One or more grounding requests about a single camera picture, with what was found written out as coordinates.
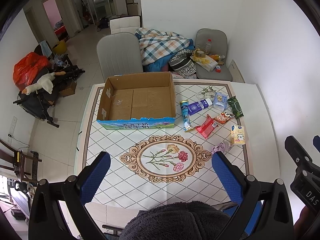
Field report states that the dark wooden chair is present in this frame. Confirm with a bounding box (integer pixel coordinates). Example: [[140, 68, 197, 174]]
[[1, 140, 42, 186]]

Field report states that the white goose plush toy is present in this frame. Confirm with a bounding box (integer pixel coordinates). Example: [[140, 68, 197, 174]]
[[22, 71, 66, 95]]

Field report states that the dark fuzzy hat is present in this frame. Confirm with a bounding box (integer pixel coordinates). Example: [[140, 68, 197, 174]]
[[119, 201, 229, 240]]

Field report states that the red snack pack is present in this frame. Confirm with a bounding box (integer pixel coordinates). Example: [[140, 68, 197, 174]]
[[196, 114, 218, 139]]

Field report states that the white upholstered chair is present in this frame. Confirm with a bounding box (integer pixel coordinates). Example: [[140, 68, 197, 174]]
[[110, 16, 140, 34]]

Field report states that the grey chair behind table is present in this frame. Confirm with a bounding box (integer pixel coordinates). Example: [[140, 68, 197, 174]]
[[97, 32, 143, 79]]

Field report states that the yellow patterned tissue box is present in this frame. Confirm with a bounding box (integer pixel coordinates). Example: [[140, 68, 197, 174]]
[[191, 49, 217, 72]]

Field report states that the plaid blanket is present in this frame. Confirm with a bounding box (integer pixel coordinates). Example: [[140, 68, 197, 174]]
[[135, 28, 193, 66]]

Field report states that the small red white item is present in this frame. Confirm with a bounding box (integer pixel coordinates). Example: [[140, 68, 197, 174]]
[[215, 66, 221, 73]]

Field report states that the grey chair by wall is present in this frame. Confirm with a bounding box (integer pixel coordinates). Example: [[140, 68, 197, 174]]
[[195, 28, 233, 81]]

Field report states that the yellow bear tissue pack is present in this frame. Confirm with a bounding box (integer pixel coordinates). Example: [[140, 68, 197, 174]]
[[231, 125, 246, 145]]

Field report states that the open cardboard box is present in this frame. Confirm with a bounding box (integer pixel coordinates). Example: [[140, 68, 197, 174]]
[[97, 72, 176, 129]]

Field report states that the clear plastic bottle red cap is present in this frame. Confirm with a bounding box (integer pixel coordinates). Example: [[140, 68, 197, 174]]
[[204, 39, 212, 55]]

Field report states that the blue quilt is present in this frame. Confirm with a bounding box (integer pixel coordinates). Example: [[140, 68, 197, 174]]
[[139, 37, 195, 72]]

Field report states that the orange panda snack pack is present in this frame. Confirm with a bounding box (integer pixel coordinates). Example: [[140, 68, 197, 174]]
[[213, 112, 234, 125]]

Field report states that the small brown cardboard box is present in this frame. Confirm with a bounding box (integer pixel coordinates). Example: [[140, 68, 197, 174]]
[[59, 80, 76, 97]]

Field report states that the blue bear tissue pack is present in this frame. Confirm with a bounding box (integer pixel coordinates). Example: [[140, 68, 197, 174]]
[[213, 92, 228, 112]]

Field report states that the orange plastic bag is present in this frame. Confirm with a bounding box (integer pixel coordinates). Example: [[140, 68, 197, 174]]
[[12, 52, 50, 91]]

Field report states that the floral patterned tablecloth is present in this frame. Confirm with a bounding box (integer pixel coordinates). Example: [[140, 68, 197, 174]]
[[74, 80, 280, 210]]

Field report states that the blue white tube box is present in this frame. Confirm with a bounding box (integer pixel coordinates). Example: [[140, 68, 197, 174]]
[[188, 99, 213, 115]]

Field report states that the blue milk powder stick pack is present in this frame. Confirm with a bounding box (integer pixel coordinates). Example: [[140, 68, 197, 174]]
[[180, 100, 193, 132]]

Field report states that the black white patterned bag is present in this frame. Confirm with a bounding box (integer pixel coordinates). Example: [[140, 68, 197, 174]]
[[168, 49, 196, 77]]

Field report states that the dark green wipes pack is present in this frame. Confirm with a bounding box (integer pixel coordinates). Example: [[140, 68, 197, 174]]
[[227, 96, 244, 119]]

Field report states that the yellow bucket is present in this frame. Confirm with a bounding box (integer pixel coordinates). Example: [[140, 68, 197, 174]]
[[52, 40, 67, 55]]

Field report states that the black folding stroller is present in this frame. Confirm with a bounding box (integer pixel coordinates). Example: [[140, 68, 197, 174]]
[[13, 41, 85, 128]]

